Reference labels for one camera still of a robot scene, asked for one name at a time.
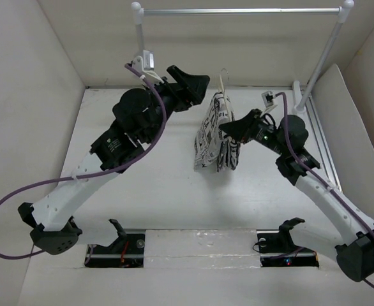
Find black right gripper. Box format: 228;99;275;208
219;108;288;156

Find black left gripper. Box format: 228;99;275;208
144;68;209;145

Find beige wire clothes hanger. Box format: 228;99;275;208
218;68;231;111

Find newspaper print trousers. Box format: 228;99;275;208
194;91;241;172

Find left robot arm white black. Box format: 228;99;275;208
18;65;210;255

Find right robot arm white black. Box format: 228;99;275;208
220;109;374;282

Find white clothes rack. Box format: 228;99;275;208
131;1;355;113

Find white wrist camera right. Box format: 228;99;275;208
261;91;277;115

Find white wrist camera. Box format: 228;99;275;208
261;91;277;115
131;50;162;84

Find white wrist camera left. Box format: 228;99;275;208
131;50;162;84

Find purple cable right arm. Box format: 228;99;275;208
272;91;374;293

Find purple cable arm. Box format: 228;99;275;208
0;62;168;265
272;91;374;293

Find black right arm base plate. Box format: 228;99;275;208
252;217;320;268

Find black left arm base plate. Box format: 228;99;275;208
84;229;146;268

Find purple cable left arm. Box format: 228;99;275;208
0;62;168;265

